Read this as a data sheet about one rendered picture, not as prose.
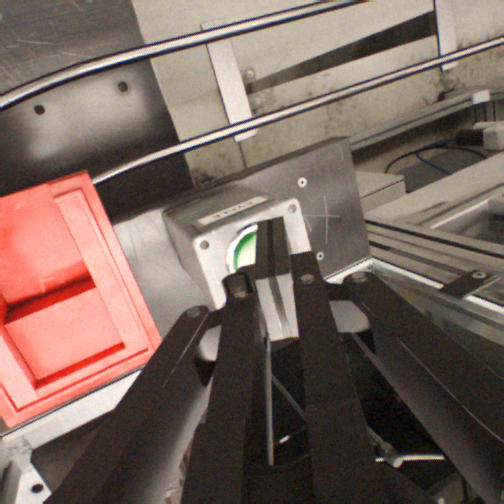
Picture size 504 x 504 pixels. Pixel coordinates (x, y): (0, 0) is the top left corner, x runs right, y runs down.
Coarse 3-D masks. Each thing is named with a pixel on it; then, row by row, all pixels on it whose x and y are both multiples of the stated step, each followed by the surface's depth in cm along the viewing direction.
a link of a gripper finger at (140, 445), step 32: (192, 320) 14; (160, 352) 13; (192, 352) 13; (160, 384) 12; (192, 384) 13; (128, 416) 11; (160, 416) 11; (192, 416) 13; (96, 448) 10; (128, 448) 10; (160, 448) 11; (64, 480) 9; (96, 480) 9; (128, 480) 10; (160, 480) 11
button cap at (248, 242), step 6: (246, 234) 26; (252, 234) 26; (240, 240) 26; (246, 240) 25; (252, 240) 25; (240, 246) 25; (246, 246) 25; (252, 246) 26; (234, 252) 26; (240, 252) 25; (246, 252) 25; (252, 252) 26; (234, 258) 26; (240, 258) 25; (246, 258) 26; (252, 258) 26; (234, 264) 26; (240, 264) 25; (246, 264) 26; (234, 270) 26
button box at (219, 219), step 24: (216, 192) 36; (240, 192) 34; (168, 216) 34; (192, 216) 31; (216, 216) 28; (240, 216) 27; (264, 216) 26; (288, 216) 27; (192, 240) 25; (216, 240) 26; (192, 264) 30; (216, 264) 26; (216, 288) 26
